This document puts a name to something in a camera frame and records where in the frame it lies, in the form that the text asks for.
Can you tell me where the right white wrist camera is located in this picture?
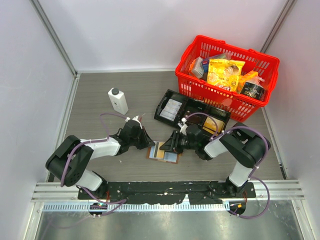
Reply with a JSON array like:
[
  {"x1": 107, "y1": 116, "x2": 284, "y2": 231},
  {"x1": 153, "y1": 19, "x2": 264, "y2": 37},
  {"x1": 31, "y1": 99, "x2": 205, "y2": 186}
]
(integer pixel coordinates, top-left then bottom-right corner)
[{"x1": 177, "y1": 117, "x2": 188, "y2": 136}]

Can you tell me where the grey carton box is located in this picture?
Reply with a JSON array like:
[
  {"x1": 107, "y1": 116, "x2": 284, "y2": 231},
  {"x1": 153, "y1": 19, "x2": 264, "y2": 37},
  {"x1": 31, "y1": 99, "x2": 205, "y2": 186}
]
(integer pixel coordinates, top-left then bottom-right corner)
[{"x1": 188, "y1": 56, "x2": 204, "y2": 79}]

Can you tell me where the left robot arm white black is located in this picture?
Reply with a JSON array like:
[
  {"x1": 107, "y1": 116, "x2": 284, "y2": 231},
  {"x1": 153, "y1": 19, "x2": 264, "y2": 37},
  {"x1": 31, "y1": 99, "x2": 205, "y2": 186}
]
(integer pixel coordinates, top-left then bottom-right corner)
[{"x1": 45, "y1": 119, "x2": 155, "y2": 199}]

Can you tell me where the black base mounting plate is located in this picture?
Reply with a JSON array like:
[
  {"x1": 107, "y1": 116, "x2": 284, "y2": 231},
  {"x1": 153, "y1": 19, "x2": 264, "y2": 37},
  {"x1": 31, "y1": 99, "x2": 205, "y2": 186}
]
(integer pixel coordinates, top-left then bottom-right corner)
[{"x1": 77, "y1": 181, "x2": 256, "y2": 205}]

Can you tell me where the white cards stack in tray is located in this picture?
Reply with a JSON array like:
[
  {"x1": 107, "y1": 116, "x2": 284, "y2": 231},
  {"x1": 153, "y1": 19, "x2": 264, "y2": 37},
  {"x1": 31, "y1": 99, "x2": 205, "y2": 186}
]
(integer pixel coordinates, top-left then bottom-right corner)
[{"x1": 159, "y1": 99, "x2": 182, "y2": 121}]

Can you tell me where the yellow cards stack in tray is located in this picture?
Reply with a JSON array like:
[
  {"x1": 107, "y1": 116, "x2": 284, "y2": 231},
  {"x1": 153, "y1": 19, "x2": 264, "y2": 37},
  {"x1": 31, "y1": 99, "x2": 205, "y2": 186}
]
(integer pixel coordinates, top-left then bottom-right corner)
[{"x1": 202, "y1": 117, "x2": 225, "y2": 134}]

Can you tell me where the orange snack packet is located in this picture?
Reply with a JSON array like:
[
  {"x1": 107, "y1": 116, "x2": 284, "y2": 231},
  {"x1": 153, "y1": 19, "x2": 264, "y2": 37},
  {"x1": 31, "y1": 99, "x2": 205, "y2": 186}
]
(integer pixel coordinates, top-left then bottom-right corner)
[{"x1": 236, "y1": 70, "x2": 259, "y2": 94}]

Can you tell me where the black round can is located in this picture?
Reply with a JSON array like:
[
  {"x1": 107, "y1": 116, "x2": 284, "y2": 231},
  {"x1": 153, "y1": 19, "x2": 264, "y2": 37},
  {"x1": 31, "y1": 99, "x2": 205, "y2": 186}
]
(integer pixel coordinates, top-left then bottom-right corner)
[{"x1": 240, "y1": 82, "x2": 266, "y2": 101}]

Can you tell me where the brown leather card holder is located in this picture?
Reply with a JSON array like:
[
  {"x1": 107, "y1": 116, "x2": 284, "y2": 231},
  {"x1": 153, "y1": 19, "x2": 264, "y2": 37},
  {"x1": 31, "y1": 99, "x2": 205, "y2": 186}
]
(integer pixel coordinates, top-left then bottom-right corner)
[{"x1": 146, "y1": 141, "x2": 181, "y2": 164}]

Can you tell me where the brown cards stack in tray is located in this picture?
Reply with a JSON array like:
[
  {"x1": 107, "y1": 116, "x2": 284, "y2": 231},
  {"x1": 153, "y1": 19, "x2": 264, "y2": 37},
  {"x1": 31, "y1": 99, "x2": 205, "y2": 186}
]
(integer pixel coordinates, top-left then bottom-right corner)
[{"x1": 185, "y1": 111, "x2": 207, "y2": 127}]

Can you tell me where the purple cable under left base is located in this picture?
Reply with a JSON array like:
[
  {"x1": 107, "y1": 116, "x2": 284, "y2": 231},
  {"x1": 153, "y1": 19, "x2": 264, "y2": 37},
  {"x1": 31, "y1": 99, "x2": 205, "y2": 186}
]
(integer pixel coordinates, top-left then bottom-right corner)
[{"x1": 79, "y1": 187, "x2": 131, "y2": 216}]

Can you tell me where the red plastic shopping basket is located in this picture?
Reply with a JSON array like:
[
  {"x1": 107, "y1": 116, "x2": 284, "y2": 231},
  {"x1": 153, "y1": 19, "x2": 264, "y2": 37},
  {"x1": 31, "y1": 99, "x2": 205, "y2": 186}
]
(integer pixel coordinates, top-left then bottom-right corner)
[{"x1": 175, "y1": 35, "x2": 280, "y2": 122}]

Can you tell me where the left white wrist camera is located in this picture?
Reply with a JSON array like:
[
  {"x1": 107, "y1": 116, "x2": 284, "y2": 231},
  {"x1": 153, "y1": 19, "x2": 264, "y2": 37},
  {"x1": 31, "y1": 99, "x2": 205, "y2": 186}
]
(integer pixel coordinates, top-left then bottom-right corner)
[{"x1": 125, "y1": 115, "x2": 143, "y2": 125}]

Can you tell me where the white slotted cable duct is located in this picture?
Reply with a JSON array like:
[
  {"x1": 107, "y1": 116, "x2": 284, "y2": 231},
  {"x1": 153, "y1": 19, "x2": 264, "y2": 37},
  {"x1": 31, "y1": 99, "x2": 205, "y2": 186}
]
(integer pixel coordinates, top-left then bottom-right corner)
[{"x1": 42, "y1": 200, "x2": 230, "y2": 213}]

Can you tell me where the card with black stripe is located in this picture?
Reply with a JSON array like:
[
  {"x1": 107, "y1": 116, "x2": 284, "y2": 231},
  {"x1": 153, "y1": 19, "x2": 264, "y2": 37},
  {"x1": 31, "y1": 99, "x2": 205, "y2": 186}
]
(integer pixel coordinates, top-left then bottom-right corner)
[{"x1": 148, "y1": 141, "x2": 165, "y2": 160}]

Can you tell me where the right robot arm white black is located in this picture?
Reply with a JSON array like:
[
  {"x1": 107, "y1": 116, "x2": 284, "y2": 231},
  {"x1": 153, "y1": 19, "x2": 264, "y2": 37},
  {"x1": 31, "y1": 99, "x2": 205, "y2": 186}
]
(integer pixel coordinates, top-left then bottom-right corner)
[{"x1": 159, "y1": 122, "x2": 271, "y2": 198}]

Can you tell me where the white bottle grey cap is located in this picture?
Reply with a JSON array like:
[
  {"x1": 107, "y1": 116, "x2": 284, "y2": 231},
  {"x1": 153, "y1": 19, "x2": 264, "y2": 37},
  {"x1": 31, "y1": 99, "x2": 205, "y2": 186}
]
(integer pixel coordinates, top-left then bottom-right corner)
[{"x1": 108, "y1": 87, "x2": 129, "y2": 115}]

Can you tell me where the yellow snack bag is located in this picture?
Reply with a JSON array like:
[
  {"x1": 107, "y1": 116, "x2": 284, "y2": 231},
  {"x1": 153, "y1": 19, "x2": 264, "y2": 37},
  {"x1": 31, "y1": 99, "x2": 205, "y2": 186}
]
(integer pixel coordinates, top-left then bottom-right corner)
[{"x1": 206, "y1": 58, "x2": 245, "y2": 92}]

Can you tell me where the black compartment tray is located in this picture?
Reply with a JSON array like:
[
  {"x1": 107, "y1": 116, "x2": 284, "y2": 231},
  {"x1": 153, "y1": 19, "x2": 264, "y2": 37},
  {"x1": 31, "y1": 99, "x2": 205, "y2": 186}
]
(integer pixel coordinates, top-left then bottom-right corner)
[{"x1": 154, "y1": 89, "x2": 231, "y2": 137}]

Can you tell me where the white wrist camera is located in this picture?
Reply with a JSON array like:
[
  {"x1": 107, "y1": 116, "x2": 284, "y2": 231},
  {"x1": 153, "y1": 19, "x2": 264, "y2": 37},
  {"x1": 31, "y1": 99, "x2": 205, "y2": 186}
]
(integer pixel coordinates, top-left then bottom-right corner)
[
  {"x1": 125, "y1": 115, "x2": 143, "y2": 125},
  {"x1": 177, "y1": 117, "x2": 188, "y2": 136}
]

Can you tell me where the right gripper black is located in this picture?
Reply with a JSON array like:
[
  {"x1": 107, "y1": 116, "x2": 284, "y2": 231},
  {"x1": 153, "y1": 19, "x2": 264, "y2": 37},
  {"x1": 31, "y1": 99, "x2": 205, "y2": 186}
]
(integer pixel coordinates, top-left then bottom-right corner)
[{"x1": 159, "y1": 130, "x2": 198, "y2": 154}]

